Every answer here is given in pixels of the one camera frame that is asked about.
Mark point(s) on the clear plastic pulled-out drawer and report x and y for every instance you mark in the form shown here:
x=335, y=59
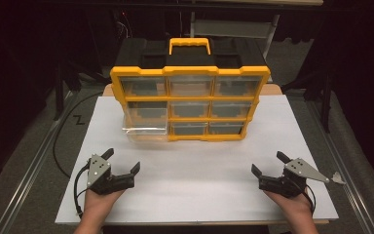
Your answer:
x=146, y=131

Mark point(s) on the metal floor rail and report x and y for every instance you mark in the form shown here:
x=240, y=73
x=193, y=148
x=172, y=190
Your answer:
x=344, y=182
x=29, y=185

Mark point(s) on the person's right hand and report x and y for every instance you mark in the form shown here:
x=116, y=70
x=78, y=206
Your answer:
x=297, y=206

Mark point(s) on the yellow and black drawer organizer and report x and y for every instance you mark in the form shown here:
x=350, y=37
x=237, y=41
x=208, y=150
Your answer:
x=188, y=61

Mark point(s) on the set of clear organizer drawers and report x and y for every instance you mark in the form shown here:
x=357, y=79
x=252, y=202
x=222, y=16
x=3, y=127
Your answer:
x=190, y=85

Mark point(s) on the black metal stand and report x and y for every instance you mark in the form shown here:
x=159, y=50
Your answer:
x=325, y=97

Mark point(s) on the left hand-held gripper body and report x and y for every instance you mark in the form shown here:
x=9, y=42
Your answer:
x=101, y=180

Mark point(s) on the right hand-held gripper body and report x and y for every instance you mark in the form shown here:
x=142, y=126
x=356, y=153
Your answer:
x=289, y=185

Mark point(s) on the small white paper scrap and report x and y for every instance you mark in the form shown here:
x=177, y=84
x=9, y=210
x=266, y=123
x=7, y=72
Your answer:
x=337, y=178

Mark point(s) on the person's left hand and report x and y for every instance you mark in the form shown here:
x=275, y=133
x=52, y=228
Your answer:
x=97, y=206

